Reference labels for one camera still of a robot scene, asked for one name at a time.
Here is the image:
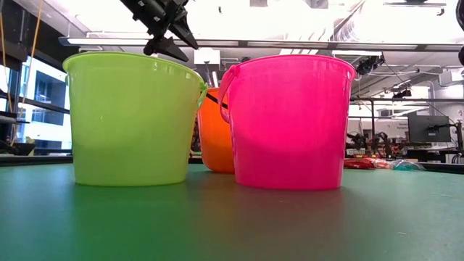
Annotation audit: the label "red wrapped candy bar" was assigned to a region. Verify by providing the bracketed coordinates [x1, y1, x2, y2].
[343, 157, 378, 170]

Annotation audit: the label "pink plastic bucket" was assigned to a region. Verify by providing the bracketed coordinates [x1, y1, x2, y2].
[217, 54, 357, 191]

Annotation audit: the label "white ceiling box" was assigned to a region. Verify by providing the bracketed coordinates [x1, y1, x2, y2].
[194, 48, 221, 65]

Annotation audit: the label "yellow cord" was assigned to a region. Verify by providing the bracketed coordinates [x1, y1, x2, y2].
[0, 0, 44, 146]

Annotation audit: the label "lime green plastic bucket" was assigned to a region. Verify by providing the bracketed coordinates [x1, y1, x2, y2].
[62, 51, 208, 187]

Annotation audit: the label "background robot arms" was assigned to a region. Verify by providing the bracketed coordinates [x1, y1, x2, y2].
[346, 132, 396, 159]

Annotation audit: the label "black background monitor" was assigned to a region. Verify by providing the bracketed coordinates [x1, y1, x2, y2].
[407, 115, 452, 144]

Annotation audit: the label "green table mat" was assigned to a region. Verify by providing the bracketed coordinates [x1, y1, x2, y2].
[0, 162, 464, 261]

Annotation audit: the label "long ceiling light bar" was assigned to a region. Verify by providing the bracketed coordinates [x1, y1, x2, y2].
[57, 36, 464, 52]

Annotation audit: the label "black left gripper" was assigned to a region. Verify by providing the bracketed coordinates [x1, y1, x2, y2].
[119, 0, 199, 62]

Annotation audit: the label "orange plastic bucket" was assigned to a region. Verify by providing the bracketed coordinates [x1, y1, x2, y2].
[197, 86, 236, 174]

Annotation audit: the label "black background frame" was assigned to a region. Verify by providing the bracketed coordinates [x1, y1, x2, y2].
[349, 96, 464, 160]

